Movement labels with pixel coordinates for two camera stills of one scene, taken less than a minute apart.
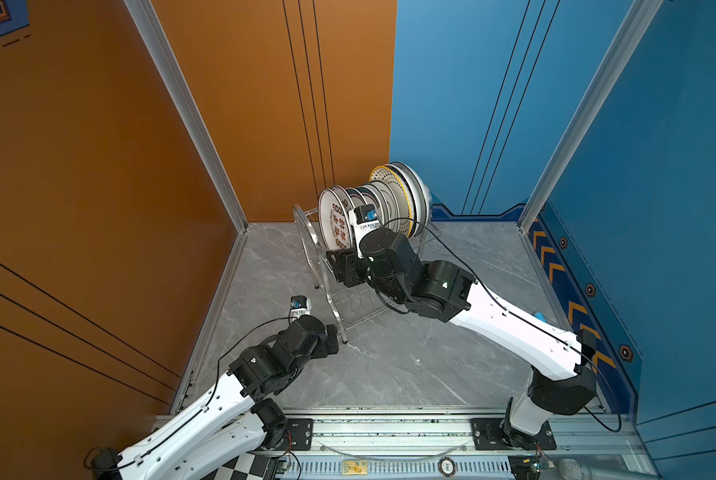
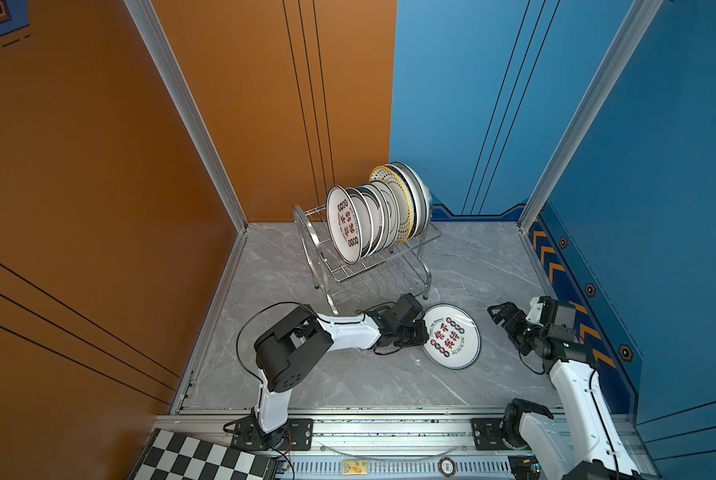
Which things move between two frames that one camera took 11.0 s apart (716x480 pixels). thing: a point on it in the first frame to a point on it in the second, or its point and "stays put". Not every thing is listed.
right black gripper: (346, 266) to (510, 325)
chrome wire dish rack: (352, 305) stays put
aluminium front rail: (436, 445) stays put
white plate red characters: (335, 223) to (454, 337)
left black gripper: (325, 349) to (423, 336)
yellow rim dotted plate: (390, 178) stays put
